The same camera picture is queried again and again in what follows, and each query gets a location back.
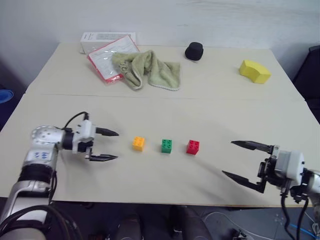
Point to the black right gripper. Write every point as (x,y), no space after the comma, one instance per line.
(268,170)

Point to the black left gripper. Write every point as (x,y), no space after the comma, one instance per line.
(86,146)

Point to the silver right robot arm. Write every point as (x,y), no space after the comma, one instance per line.
(313,180)

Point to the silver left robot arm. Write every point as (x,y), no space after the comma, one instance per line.
(42,136)

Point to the orange toy brick cube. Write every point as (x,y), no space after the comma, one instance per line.
(138,144)

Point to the red toy brick cube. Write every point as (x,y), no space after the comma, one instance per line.
(193,147)

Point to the green toy brick cube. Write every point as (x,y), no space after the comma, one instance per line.
(166,146)

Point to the red-edged laminated sheet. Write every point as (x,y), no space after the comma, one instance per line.
(102,60)

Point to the light green towel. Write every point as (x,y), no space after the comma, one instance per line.
(155,70)

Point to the yellow foam block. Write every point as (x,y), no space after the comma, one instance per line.
(255,71)

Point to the white cardboard box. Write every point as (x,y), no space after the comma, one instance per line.
(97,40)

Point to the black chair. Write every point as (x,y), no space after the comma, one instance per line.
(310,75)

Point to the blue round object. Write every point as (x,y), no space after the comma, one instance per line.
(5,96)

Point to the black round cap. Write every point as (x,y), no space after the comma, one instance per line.
(194,51)

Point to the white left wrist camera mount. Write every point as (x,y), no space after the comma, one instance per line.
(86,128)

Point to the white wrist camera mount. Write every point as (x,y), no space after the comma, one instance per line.
(86,128)
(291,162)

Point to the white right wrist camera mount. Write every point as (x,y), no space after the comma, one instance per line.
(291,162)

